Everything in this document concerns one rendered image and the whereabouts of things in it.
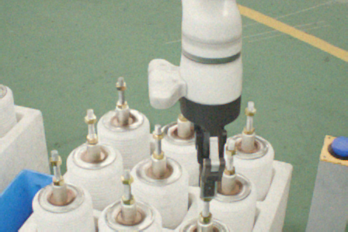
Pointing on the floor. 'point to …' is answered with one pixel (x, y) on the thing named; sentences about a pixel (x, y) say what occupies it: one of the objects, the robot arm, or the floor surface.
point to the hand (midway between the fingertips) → (207, 181)
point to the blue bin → (20, 199)
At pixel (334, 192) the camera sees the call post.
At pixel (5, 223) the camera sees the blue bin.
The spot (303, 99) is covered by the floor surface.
